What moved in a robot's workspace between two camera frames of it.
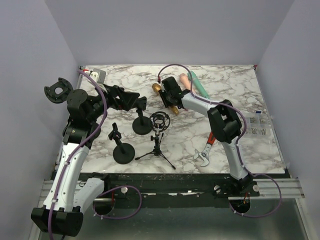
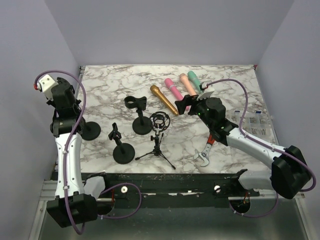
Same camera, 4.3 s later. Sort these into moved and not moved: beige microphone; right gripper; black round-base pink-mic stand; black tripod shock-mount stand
Moved: right gripper
Not moved: black tripod shock-mount stand; black round-base pink-mic stand; beige microphone
